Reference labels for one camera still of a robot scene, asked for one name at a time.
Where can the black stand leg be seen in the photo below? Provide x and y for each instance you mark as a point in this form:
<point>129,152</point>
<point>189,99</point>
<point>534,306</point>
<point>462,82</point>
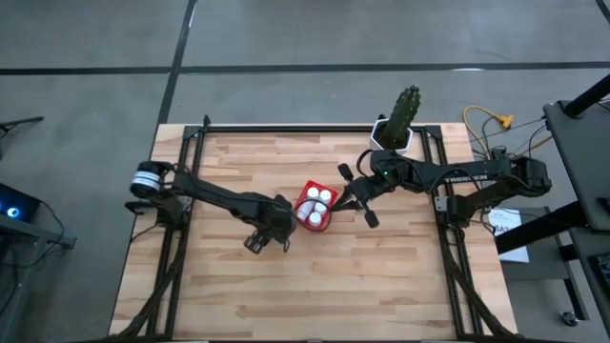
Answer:
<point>24,122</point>

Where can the black caster wheel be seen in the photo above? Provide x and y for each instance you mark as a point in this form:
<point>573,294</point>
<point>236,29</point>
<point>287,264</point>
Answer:
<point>570,318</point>

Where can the black corner bracket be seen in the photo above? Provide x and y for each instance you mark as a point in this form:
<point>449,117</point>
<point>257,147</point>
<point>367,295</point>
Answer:
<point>206,121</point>
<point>381,117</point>

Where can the black aluminium table frame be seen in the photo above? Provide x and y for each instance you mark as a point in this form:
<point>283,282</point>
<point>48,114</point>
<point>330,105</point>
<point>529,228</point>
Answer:
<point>310,128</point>

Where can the grey side table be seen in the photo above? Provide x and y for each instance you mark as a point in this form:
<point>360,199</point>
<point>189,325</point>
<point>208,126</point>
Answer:
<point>28,233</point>

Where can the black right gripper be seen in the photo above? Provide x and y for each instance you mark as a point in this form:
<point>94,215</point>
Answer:
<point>358,194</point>

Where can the green cactus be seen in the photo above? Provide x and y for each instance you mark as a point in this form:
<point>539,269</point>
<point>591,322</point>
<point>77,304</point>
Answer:
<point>402,119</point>

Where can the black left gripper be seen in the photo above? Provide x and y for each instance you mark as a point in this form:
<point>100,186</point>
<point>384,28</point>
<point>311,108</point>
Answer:
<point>276,221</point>

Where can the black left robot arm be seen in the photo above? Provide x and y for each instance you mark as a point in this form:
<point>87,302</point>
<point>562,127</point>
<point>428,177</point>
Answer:
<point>214,195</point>

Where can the black computer tower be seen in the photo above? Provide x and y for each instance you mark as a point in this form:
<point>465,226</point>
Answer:
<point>24,205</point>

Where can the white plastic pill bottle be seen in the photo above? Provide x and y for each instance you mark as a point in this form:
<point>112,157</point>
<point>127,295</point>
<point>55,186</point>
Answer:
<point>320,208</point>
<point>304,212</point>
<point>312,193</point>
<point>326,195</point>
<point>315,218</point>

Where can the white paper sheet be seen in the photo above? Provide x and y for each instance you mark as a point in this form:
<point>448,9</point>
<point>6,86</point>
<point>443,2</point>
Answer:
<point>517,238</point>

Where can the white hexagonal planter pot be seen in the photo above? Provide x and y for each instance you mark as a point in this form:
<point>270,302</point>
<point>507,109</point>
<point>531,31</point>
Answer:
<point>375,138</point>

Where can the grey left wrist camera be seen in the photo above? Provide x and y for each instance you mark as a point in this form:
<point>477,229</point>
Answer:
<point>256,243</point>

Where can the red plastic basket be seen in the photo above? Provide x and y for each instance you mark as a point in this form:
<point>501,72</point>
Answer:
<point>303,191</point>

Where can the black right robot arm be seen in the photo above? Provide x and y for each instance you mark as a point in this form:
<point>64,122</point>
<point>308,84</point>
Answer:
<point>467,171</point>

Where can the silver bracket plate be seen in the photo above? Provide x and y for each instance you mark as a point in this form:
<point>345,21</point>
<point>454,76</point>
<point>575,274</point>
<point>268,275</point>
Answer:
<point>441,204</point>

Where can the dark grey desk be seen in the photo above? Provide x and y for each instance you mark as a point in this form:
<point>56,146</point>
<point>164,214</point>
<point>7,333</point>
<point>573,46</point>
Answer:
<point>581,157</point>

